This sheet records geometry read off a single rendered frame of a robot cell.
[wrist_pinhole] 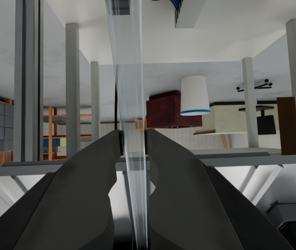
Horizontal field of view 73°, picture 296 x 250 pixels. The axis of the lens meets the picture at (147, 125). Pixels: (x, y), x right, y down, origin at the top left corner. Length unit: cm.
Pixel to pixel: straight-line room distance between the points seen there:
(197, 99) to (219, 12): 251
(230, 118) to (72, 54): 535
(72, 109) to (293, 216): 51
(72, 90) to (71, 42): 13
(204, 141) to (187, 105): 726
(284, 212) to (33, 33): 51
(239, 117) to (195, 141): 459
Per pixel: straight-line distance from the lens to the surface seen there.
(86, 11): 61
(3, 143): 479
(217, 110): 565
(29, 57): 49
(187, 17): 55
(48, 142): 564
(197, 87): 315
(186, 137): 1001
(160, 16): 62
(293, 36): 76
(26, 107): 47
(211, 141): 1042
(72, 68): 61
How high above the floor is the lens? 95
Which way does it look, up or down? 4 degrees down
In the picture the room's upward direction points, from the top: 178 degrees clockwise
